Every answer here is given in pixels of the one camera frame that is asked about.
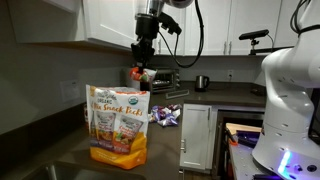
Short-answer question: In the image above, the steel electric kettle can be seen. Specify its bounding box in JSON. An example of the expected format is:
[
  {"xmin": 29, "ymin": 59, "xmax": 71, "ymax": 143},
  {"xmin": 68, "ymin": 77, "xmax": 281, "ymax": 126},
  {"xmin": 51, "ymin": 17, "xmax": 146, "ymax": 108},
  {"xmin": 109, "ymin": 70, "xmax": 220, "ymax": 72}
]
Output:
[{"xmin": 194, "ymin": 74, "xmax": 211, "ymax": 93}]

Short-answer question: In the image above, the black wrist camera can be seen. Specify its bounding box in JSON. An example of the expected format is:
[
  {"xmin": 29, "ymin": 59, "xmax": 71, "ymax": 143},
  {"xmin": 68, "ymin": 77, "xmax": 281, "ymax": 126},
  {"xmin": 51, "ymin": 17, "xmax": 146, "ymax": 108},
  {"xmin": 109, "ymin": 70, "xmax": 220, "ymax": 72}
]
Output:
[{"xmin": 157, "ymin": 11, "xmax": 183, "ymax": 36}]

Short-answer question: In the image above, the orange snack sachet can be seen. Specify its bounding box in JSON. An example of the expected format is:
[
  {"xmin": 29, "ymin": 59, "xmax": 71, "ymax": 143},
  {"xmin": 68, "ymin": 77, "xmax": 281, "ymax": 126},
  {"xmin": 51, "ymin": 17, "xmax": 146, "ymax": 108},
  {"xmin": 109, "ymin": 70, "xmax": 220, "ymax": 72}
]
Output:
[{"xmin": 129, "ymin": 66, "xmax": 157, "ymax": 83}]

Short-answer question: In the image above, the orange handled tool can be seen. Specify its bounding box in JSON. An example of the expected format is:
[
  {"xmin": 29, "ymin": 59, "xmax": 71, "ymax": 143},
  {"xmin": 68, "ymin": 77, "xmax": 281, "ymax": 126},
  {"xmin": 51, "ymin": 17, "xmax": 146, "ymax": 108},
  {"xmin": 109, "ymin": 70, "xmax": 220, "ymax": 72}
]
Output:
[{"xmin": 225, "ymin": 127, "xmax": 239, "ymax": 147}]

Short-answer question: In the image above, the white paper towel roll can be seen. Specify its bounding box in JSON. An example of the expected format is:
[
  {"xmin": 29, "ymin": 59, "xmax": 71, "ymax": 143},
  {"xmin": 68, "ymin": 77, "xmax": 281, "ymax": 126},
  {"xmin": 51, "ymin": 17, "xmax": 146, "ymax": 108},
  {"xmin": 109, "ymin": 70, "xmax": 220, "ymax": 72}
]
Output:
[{"xmin": 119, "ymin": 66, "xmax": 142, "ymax": 90}]

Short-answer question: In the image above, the white upper cabinet door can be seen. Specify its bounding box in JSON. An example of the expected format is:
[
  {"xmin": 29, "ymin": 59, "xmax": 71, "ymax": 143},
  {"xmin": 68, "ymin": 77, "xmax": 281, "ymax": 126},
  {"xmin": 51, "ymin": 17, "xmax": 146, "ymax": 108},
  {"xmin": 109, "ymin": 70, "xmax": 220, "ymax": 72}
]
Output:
[
  {"xmin": 229, "ymin": 0, "xmax": 283, "ymax": 56},
  {"xmin": 184, "ymin": 0, "xmax": 232, "ymax": 56},
  {"xmin": 82, "ymin": 0, "xmax": 141, "ymax": 52}
]

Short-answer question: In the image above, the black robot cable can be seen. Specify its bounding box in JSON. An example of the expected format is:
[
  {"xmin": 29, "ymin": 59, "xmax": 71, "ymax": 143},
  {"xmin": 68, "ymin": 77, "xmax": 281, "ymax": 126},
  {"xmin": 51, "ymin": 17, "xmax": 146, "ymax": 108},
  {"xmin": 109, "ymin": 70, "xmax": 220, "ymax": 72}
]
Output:
[{"xmin": 157, "ymin": 0, "xmax": 205, "ymax": 69}]

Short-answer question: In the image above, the white cabinet door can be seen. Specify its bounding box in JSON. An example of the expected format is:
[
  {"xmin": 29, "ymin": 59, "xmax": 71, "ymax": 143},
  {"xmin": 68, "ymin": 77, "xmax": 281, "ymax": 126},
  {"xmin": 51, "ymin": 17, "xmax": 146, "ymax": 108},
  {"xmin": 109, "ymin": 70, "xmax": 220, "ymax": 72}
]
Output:
[
  {"xmin": 229, "ymin": 0, "xmax": 283, "ymax": 56},
  {"xmin": 82, "ymin": 0, "xmax": 141, "ymax": 52},
  {"xmin": 179, "ymin": 103, "xmax": 213, "ymax": 171},
  {"xmin": 184, "ymin": 0, "xmax": 232, "ymax": 56}
]

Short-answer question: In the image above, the metal rack tray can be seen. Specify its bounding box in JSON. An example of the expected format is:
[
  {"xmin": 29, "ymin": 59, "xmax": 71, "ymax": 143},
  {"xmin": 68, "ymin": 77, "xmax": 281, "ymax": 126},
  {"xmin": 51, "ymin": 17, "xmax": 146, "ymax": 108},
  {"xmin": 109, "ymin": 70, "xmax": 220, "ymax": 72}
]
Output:
[{"xmin": 165, "ymin": 88, "xmax": 190, "ymax": 100}]

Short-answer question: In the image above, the black countertop appliance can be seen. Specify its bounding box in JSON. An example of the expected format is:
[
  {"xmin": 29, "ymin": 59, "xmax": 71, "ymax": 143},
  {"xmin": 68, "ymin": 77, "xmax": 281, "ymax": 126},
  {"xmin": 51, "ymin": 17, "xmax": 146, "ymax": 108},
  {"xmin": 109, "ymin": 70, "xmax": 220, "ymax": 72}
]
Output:
[{"xmin": 139, "ymin": 80, "xmax": 153, "ymax": 92}]

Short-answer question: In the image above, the orange white snack bag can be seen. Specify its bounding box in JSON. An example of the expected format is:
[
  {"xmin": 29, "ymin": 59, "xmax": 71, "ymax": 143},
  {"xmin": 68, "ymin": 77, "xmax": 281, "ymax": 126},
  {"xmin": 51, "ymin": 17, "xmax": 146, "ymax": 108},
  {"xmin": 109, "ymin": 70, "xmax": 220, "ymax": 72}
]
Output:
[{"xmin": 85, "ymin": 84, "xmax": 151, "ymax": 171}]

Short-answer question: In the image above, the purple snack sachet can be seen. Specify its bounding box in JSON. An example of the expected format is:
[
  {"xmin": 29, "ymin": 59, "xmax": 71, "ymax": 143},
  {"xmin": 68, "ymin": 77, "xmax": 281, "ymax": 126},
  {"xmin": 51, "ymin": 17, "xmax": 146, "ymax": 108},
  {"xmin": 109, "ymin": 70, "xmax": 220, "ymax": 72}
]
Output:
[
  {"xmin": 150, "ymin": 104, "xmax": 169, "ymax": 121},
  {"xmin": 167, "ymin": 103, "xmax": 183, "ymax": 113},
  {"xmin": 155, "ymin": 112, "xmax": 181, "ymax": 128}
]

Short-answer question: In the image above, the wooden board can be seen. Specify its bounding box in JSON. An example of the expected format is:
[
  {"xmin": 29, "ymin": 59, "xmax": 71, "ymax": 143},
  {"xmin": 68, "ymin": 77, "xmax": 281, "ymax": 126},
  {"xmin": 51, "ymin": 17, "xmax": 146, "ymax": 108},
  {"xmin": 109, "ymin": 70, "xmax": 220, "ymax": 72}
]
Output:
[{"xmin": 225, "ymin": 122, "xmax": 263, "ymax": 135}]

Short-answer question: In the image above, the grey perforated robot table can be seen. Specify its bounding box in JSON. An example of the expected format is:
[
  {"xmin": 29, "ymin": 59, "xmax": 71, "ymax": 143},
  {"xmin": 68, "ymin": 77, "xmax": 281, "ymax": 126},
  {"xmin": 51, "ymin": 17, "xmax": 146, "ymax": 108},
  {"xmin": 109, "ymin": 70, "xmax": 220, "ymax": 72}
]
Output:
[{"xmin": 228, "ymin": 142, "xmax": 284, "ymax": 180}]

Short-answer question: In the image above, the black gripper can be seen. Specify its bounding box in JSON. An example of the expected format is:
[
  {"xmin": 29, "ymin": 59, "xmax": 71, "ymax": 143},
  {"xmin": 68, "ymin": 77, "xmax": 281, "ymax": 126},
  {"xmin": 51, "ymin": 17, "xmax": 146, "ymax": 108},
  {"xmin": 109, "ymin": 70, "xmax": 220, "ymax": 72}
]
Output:
[{"xmin": 130, "ymin": 12, "xmax": 160, "ymax": 73}]

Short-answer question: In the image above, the white wall switch plate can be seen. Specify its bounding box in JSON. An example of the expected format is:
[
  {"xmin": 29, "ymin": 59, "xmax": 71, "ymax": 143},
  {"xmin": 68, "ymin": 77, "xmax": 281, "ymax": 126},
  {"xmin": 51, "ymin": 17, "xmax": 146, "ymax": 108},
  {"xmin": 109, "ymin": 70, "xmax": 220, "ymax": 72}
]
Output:
[{"xmin": 59, "ymin": 79, "xmax": 82, "ymax": 103}]

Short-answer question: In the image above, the white lower cabinet door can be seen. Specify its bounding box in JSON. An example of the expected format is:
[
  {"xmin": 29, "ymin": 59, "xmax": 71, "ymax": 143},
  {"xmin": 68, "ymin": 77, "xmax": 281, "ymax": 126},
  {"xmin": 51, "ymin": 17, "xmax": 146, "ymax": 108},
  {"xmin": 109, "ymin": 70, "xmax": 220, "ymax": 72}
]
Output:
[{"xmin": 179, "ymin": 103, "xmax": 213, "ymax": 171}]

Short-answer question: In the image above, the purple blue box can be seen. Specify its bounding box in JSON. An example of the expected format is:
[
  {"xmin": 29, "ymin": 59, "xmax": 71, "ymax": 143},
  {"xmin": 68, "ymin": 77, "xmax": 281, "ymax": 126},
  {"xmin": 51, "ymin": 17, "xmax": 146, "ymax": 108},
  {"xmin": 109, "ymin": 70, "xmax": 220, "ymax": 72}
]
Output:
[{"xmin": 235, "ymin": 130, "xmax": 262, "ymax": 149}]

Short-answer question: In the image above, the black camera on stand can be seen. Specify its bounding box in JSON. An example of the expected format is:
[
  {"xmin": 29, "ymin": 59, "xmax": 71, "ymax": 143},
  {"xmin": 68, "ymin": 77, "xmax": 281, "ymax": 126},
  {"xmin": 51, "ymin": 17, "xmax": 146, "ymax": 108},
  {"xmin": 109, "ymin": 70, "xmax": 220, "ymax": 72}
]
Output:
[{"xmin": 238, "ymin": 28, "xmax": 288, "ymax": 56}]

